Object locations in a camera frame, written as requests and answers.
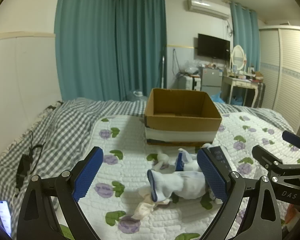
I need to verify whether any clear water jug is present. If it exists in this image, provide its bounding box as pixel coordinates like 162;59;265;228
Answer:
126;89;149;102

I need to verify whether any small white sock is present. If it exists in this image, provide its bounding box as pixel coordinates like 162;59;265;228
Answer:
152;150;171;171

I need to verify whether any teal curtain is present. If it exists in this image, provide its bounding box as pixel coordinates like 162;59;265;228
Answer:
114;0;167;102
229;0;262;73
54;0;121;102

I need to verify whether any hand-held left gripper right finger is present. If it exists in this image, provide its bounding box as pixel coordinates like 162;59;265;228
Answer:
197;147;283;240

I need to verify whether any white floral quilt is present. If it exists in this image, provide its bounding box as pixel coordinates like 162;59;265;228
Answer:
54;112;300;240

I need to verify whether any orange cloth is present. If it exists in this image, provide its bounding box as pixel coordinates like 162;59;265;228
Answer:
281;202;300;233

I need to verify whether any brown cardboard box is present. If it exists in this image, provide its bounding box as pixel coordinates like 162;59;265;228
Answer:
144;88;222;146

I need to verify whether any white wardrobe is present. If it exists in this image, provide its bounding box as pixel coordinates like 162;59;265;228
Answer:
259;25;300;125

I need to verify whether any smartphone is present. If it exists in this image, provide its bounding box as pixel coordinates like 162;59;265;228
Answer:
0;200;13;238

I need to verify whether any white pole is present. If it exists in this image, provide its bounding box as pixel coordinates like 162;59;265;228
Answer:
161;50;166;89

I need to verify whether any white sock with blue cuff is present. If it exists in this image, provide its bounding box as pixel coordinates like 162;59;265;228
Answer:
175;148;203;172
147;169;207;202

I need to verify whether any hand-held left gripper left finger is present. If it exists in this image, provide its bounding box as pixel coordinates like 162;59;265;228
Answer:
16;146;104;240

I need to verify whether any oval white mirror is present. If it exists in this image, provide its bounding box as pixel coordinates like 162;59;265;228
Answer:
230;45;247;72

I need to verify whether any beige sock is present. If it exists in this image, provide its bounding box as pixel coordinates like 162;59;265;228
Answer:
130;187;171;221

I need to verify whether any black wall television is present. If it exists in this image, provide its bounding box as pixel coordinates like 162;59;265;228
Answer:
197;33;231;62

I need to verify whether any black charger with cable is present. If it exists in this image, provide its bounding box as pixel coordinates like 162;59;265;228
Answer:
14;131;46;198

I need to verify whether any white dressing table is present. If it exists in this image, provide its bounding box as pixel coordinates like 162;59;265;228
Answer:
220;74;266;108

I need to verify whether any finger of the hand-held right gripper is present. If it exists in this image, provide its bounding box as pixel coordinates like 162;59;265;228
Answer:
251;144;283;172
282;130;300;153

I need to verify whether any silver mini fridge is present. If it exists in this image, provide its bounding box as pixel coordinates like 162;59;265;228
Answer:
198;66;223;97

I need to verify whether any white air conditioner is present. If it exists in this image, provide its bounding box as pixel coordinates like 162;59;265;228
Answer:
185;0;230;20

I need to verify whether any blue plastic bag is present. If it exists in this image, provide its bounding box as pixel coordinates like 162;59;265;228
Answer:
210;91;225;103

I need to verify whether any clear plastic bag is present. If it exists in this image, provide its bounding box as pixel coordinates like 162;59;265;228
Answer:
178;60;207;76

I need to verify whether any white suitcase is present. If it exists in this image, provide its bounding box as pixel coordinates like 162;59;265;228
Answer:
178;75;202;90

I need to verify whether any grey checked bedsheet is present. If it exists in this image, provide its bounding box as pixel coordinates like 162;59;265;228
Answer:
0;99;294;233

